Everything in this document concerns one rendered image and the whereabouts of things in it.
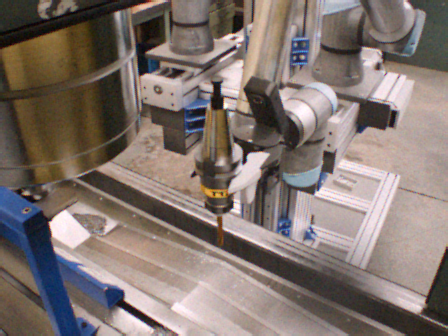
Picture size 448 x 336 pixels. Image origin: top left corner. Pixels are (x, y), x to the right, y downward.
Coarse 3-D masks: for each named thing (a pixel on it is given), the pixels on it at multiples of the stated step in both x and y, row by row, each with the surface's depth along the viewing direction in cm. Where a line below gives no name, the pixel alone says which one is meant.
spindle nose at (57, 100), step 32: (64, 32) 26; (96, 32) 27; (128, 32) 31; (0, 64) 25; (32, 64) 26; (64, 64) 27; (96, 64) 28; (128, 64) 32; (0, 96) 26; (32, 96) 27; (64, 96) 28; (96, 96) 29; (128, 96) 32; (0, 128) 27; (32, 128) 28; (64, 128) 29; (96, 128) 30; (128, 128) 34; (0, 160) 29; (32, 160) 29; (64, 160) 30; (96, 160) 32
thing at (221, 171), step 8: (200, 144) 61; (200, 152) 59; (240, 152) 59; (200, 160) 57; (232, 160) 57; (240, 160) 58; (200, 168) 59; (208, 168) 58; (216, 168) 57; (224, 168) 57; (232, 168) 57; (240, 168) 59; (200, 176) 59; (216, 176) 58; (224, 176) 58; (232, 176) 58
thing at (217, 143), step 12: (216, 120) 55; (228, 120) 56; (204, 132) 57; (216, 132) 55; (228, 132) 56; (204, 144) 57; (216, 144) 56; (228, 144) 57; (204, 156) 58; (216, 156) 57; (228, 156) 57
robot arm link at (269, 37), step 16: (272, 0) 82; (288, 0) 82; (256, 16) 84; (272, 16) 82; (288, 16) 83; (256, 32) 84; (272, 32) 83; (288, 32) 85; (256, 48) 85; (272, 48) 84; (256, 64) 85; (272, 64) 85; (272, 80) 87; (240, 96) 89; (240, 112) 89
